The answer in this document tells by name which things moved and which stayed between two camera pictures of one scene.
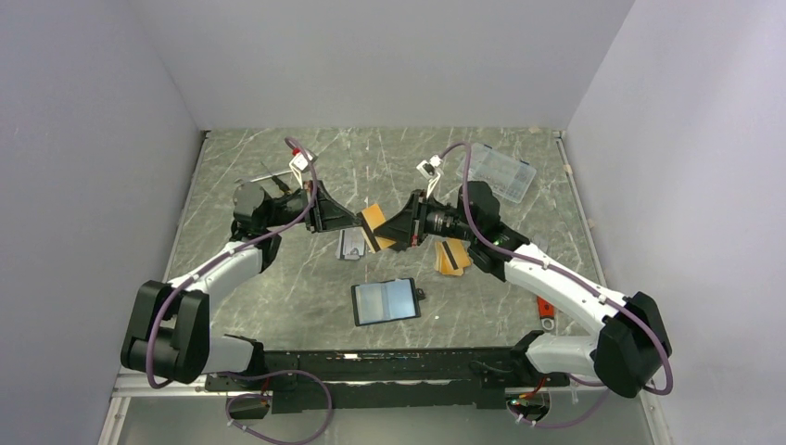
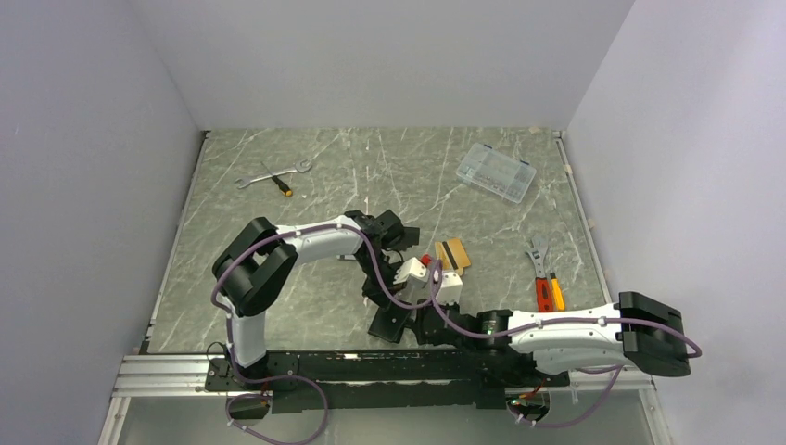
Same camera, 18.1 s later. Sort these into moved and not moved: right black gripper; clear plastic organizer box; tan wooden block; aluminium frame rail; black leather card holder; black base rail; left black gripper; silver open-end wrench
Moved: left black gripper; right black gripper; black leather card holder
Not moved: aluminium frame rail; clear plastic organizer box; tan wooden block; silver open-end wrench; black base rail
